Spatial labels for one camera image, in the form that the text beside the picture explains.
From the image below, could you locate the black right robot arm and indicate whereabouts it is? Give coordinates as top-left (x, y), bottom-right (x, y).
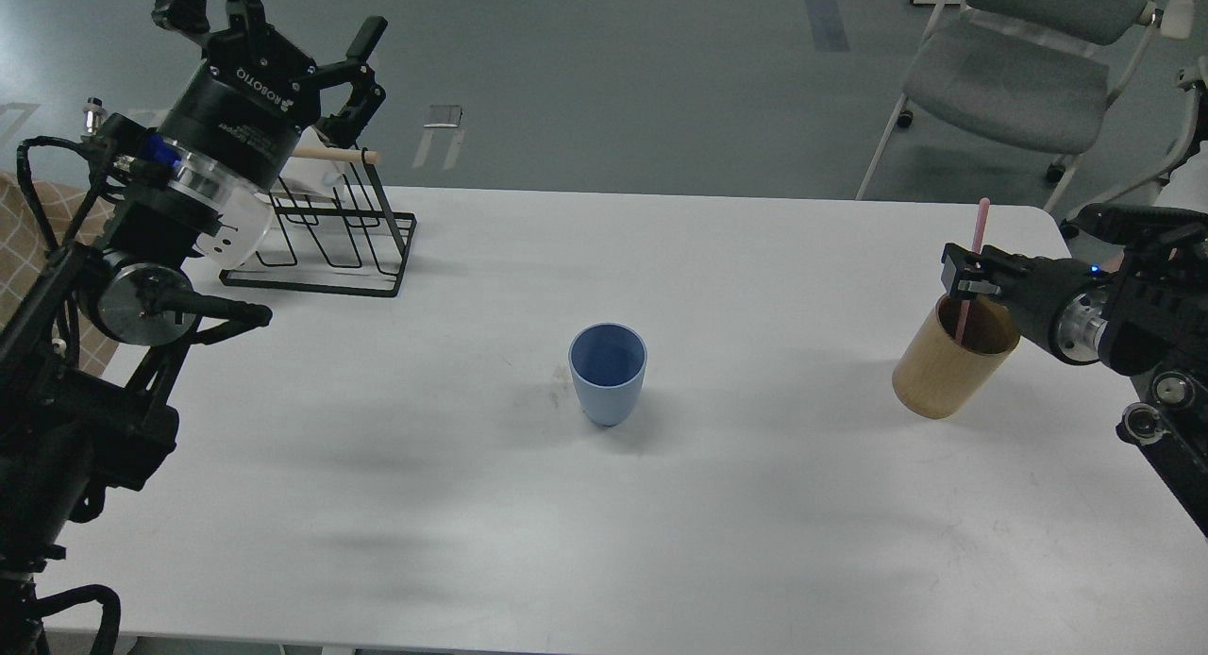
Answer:
top-left (941, 203), bottom-right (1207, 529)

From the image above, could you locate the pink chopstick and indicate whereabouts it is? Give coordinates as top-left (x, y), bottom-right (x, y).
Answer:
top-left (953, 198), bottom-right (992, 344)

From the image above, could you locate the blue plastic cup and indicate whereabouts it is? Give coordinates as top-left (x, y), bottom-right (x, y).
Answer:
top-left (568, 323), bottom-right (647, 428)

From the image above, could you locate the white mug on rack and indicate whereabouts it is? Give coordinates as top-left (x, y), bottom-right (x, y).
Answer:
top-left (277, 146), bottom-right (362, 199)

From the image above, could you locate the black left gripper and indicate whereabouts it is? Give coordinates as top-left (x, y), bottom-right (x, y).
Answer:
top-left (151, 0), bottom-right (390, 203)

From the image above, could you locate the grey office chair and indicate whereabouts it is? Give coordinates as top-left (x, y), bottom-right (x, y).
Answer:
top-left (856, 0), bottom-right (1196, 211)

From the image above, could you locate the beige checkered cloth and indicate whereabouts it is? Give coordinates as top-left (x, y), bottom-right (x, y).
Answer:
top-left (1, 172), bottom-right (118, 376)

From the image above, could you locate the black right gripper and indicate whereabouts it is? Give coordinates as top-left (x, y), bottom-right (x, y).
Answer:
top-left (941, 243), bottom-right (1108, 365)

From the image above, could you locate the white smiley mug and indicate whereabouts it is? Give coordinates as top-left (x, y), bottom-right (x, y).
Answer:
top-left (193, 191), bottom-right (275, 271)

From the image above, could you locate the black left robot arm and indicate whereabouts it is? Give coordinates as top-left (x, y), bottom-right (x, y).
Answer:
top-left (1, 0), bottom-right (387, 654)

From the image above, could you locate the black wire cup rack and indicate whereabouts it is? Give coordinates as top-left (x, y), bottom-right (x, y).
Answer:
top-left (219, 147), bottom-right (418, 298)

